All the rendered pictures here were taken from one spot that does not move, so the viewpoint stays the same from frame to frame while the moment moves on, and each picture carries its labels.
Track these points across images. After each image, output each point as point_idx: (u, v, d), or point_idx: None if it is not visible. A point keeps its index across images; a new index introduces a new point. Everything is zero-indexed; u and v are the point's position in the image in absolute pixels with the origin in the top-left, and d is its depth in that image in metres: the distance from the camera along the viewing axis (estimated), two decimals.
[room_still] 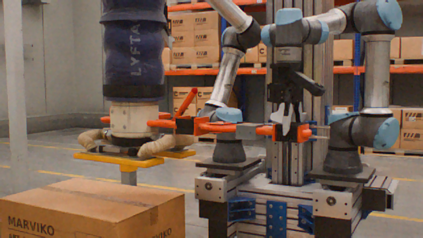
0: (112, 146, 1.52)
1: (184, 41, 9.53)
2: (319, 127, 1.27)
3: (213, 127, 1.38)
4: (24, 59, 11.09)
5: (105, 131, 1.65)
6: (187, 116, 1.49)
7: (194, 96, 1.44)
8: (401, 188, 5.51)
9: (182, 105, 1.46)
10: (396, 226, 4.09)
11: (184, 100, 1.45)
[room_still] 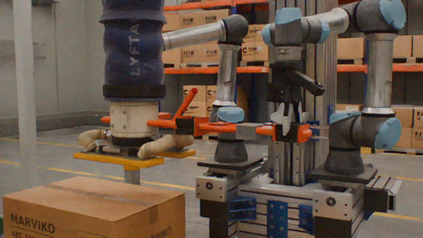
0: (112, 146, 1.52)
1: None
2: (318, 127, 1.26)
3: (213, 127, 1.38)
4: (37, 57, 11.21)
5: (105, 131, 1.65)
6: (187, 116, 1.49)
7: (194, 96, 1.44)
8: (412, 188, 5.45)
9: (182, 105, 1.46)
10: (405, 227, 4.04)
11: (184, 100, 1.45)
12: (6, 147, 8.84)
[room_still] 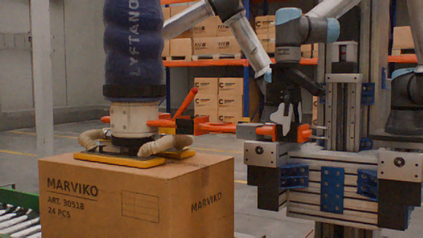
0: (112, 146, 1.52)
1: (205, 31, 9.41)
2: (318, 127, 1.26)
3: (213, 127, 1.38)
4: None
5: (105, 131, 1.65)
6: (187, 116, 1.49)
7: (194, 96, 1.44)
8: None
9: (182, 105, 1.46)
10: None
11: (184, 100, 1.45)
12: (16, 139, 8.74)
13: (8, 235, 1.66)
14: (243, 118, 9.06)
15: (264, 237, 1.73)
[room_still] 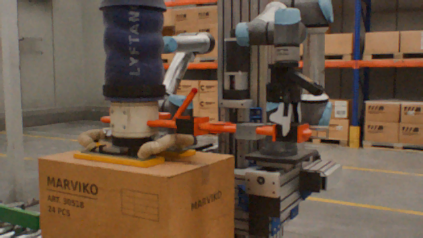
0: (112, 146, 1.52)
1: None
2: (318, 127, 1.26)
3: (213, 127, 1.38)
4: (34, 53, 11.37)
5: (105, 131, 1.65)
6: (187, 116, 1.49)
7: (194, 96, 1.44)
8: (392, 180, 5.57)
9: (182, 105, 1.46)
10: (377, 216, 4.17)
11: (184, 100, 1.45)
12: (2, 141, 9.01)
13: None
14: None
15: None
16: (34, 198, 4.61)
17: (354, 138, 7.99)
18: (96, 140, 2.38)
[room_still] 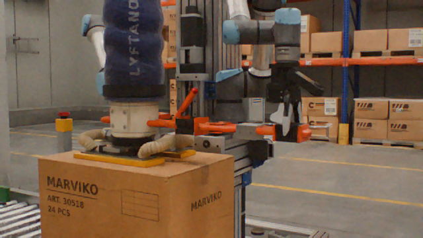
0: (112, 146, 1.52)
1: None
2: (318, 127, 1.26)
3: (213, 127, 1.38)
4: (30, 52, 11.51)
5: (105, 131, 1.65)
6: (187, 116, 1.49)
7: (194, 96, 1.44)
8: (375, 173, 5.64)
9: (182, 105, 1.46)
10: (354, 204, 4.25)
11: (184, 100, 1.45)
12: None
13: None
14: None
15: None
16: (20, 186, 4.70)
17: (344, 135, 8.07)
18: (64, 117, 2.48)
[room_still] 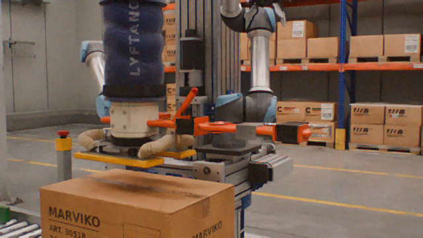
0: (112, 146, 1.52)
1: None
2: (320, 125, 1.30)
3: (213, 127, 1.38)
4: (26, 56, 11.48)
5: (105, 131, 1.65)
6: (187, 116, 1.49)
7: (194, 96, 1.44)
8: (371, 180, 5.67)
9: (182, 105, 1.46)
10: (351, 214, 4.27)
11: (184, 100, 1.45)
12: None
13: None
14: None
15: None
16: (18, 196, 4.70)
17: (340, 140, 8.10)
18: (63, 136, 2.48)
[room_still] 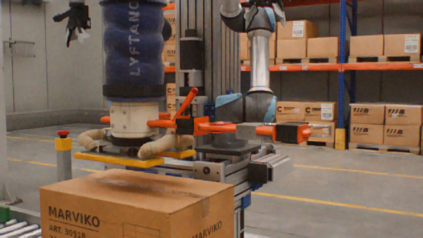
0: (112, 146, 1.52)
1: None
2: (320, 125, 1.30)
3: (213, 127, 1.38)
4: (26, 56, 11.48)
5: (105, 131, 1.65)
6: (187, 116, 1.49)
7: (194, 96, 1.44)
8: (371, 180, 5.67)
9: (182, 105, 1.46)
10: (351, 214, 4.27)
11: (184, 100, 1.45)
12: None
13: None
14: None
15: None
16: (18, 196, 4.70)
17: (340, 140, 8.10)
18: (63, 136, 2.48)
